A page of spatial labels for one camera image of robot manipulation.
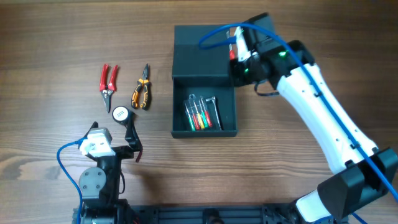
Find blue left cable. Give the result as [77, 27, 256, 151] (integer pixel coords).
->
[56, 138, 86, 224]

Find blue right cable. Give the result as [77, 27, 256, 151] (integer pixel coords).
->
[198, 22, 398, 224]

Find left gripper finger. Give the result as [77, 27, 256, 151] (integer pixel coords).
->
[125, 113, 143, 162]
[83, 121, 98, 138]

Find orange black pliers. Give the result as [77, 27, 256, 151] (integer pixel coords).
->
[131, 63, 152, 110]

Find black red screwdriver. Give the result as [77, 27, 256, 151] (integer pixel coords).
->
[226, 31, 236, 60]

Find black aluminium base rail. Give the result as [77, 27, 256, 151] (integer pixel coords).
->
[72, 202, 348, 224]

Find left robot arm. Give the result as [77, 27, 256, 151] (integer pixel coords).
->
[72, 111, 142, 224]

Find round white black tape measure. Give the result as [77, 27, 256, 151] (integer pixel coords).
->
[112, 106, 132, 126]

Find blue cable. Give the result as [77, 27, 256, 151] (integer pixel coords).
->
[56, 138, 86, 224]
[198, 22, 398, 224]

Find red handled snips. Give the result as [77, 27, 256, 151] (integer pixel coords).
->
[99, 64, 119, 113]

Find silver socket wrench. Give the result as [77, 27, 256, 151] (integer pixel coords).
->
[205, 96, 223, 130]

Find black box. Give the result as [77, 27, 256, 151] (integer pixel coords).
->
[171, 25, 238, 138]

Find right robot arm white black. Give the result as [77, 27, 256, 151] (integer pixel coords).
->
[228, 14, 397, 223]

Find clear case of screwdrivers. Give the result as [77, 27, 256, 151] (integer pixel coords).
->
[183, 94, 213, 131]

